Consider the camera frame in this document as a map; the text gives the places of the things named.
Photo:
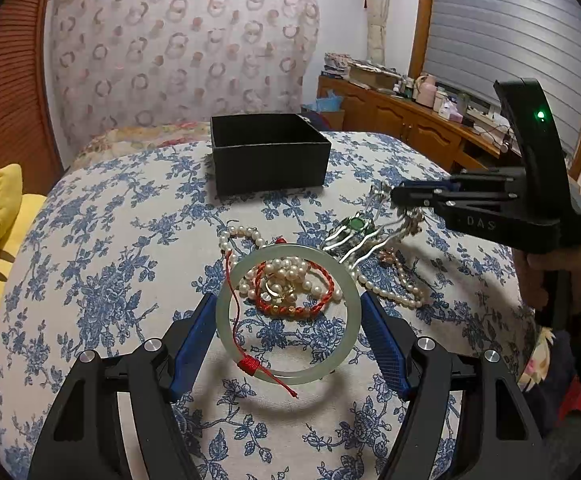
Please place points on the black cardboard box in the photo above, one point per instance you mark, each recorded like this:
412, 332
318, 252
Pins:
270, 170

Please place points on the white curtain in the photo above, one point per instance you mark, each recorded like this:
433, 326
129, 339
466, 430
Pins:
383, 20

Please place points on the wooden window frame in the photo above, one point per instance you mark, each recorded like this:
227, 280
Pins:
420, 20

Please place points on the pink packet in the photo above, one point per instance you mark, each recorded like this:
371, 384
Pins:
453, 109

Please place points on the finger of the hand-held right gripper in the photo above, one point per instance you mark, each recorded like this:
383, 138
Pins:
413, 197
428, 187

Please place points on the wooden cabinet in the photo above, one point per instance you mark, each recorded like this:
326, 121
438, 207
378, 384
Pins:
420, 130

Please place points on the pink kettle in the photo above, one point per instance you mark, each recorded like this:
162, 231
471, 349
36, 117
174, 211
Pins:
425, 91

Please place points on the blue floral bedspread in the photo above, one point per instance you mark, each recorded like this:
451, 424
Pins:
95, 260

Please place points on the red floral quilt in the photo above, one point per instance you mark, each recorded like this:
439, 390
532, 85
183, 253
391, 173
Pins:
120, 142

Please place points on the stack of papers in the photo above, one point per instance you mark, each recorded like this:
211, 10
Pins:
360, 70

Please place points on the yellow plush toy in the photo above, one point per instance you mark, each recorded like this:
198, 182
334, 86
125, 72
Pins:
5, 225

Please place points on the grey window blind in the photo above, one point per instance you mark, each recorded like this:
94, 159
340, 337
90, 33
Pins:
495, 25

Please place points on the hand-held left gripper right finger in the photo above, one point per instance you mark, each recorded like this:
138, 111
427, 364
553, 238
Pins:
384, 342

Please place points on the silver hair comb green stone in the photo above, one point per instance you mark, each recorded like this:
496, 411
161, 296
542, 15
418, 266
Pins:
358, 223

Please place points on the circle patterned curtain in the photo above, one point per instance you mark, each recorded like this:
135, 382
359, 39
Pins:
170, 35

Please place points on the ribbed wooden panel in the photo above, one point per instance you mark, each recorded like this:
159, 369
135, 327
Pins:
10, 85

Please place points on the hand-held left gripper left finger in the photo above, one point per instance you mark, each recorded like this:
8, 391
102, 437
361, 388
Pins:
194, 342

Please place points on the blue plastic bag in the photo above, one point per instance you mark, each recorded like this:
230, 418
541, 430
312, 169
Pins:
326, 102

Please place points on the silver hairpin with dangling ornaments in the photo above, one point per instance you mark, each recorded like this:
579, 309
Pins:
406, 225

